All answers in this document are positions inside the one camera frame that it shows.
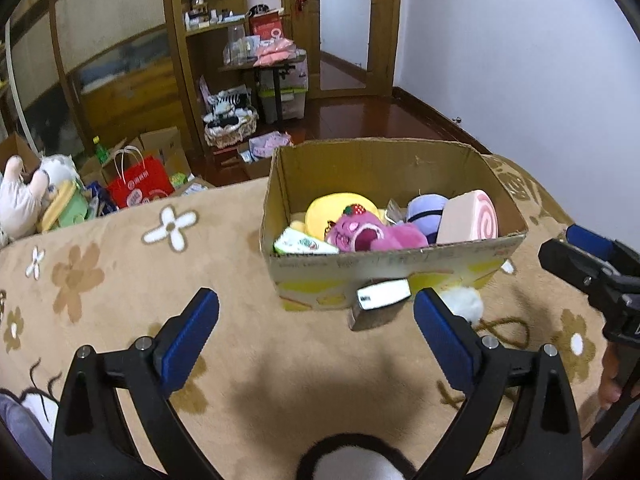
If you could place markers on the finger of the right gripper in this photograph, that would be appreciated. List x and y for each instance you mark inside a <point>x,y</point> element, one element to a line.
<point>571,264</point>
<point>592,239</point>

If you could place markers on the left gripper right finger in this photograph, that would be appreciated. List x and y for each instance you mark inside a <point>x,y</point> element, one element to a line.
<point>542,437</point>

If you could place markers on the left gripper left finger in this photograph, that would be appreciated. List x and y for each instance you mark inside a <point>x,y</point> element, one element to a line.
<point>92,439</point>

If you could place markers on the pink swirl roll plush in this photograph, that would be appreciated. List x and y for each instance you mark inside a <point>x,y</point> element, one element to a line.
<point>468,217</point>

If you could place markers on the white black fluffy plush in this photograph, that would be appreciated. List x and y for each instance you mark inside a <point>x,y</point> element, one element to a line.
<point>465,302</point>

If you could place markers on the white purple plush doll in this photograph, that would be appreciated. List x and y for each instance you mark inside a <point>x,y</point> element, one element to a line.
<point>425,212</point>

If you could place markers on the pink bear plush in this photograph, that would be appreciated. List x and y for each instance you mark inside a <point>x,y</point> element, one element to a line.
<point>359,231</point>

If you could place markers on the green tissue pack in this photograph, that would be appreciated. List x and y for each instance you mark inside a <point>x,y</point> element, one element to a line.
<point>294,242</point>

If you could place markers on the yellow dog plush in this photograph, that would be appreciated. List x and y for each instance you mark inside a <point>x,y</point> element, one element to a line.
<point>325,210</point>

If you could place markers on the right hand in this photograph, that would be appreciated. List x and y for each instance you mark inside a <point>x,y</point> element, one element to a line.
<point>609,390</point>

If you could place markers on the beige flower blanket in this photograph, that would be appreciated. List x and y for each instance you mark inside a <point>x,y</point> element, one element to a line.
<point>272,380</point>

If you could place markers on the green yellow plush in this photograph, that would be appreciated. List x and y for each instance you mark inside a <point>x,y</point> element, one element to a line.
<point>67,208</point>

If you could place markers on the white rabbit plush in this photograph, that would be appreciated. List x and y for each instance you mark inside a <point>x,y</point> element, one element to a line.
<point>22,204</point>

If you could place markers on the red paper bag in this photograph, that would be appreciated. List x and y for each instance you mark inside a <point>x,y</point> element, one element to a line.
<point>139,179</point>

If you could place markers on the cardboard box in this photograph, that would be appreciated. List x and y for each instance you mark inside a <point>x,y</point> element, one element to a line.
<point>389,173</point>

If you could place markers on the green bottle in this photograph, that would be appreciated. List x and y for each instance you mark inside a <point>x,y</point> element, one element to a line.
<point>102,153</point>

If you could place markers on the open cardboard carton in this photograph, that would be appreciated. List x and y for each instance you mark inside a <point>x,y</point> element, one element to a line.
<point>15,145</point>

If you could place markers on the wicker basket with clothes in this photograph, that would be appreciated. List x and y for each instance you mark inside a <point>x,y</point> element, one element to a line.
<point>229,115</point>

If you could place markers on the plastic storage bin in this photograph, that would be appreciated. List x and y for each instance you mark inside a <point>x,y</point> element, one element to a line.
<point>293,85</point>

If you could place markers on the small black table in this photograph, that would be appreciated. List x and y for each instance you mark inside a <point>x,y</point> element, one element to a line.
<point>256,70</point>

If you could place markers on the pink cloth pile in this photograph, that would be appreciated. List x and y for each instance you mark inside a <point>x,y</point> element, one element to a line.
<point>274,51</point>

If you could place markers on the wooden door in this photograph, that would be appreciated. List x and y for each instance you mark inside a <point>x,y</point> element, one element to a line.
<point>351,45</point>

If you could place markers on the red gift bag on table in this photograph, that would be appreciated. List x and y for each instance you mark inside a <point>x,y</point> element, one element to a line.
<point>267,25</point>

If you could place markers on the wooden shelf cabinet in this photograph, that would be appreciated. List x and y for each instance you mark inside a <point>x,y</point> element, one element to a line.
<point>197,54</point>

